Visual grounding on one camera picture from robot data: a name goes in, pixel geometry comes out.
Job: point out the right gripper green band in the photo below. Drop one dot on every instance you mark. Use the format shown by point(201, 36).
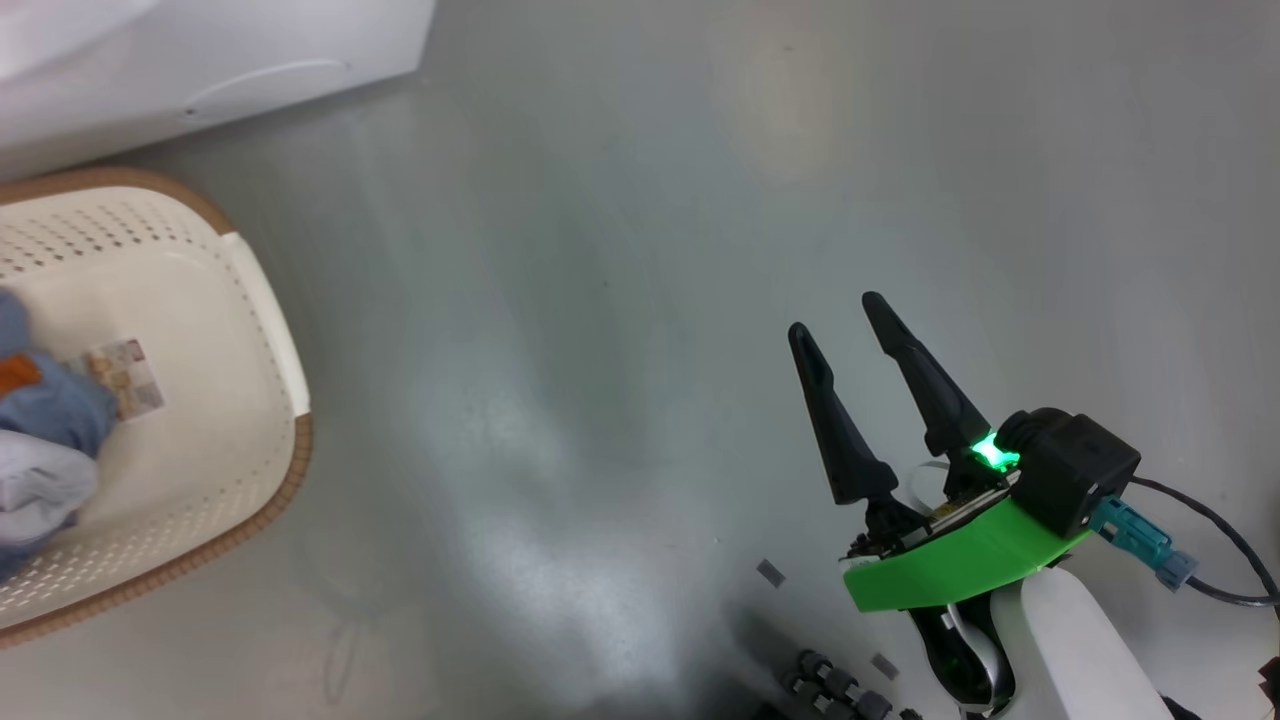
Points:
point(960, 565)

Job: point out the blue garment pale lining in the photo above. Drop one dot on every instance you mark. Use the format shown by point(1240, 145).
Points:
point(50, 430)

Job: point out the cream laundry basket brown rim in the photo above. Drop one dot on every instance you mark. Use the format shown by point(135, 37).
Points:
point(210, 330)

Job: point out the product sticker inside basket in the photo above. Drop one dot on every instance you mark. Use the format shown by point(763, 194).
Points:
point(135, 380)

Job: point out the white front-load washing machine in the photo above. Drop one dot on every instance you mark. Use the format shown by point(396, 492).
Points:
point(200, 50)

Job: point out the small grey floor tape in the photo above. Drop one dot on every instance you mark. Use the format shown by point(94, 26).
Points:
point(771, 573)
point(884, 667)

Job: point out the round filter cover panel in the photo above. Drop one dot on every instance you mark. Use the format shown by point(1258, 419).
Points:
point(265, 88)

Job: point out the teal right camera connector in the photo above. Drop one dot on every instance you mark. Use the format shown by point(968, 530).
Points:
point(1140, 540)

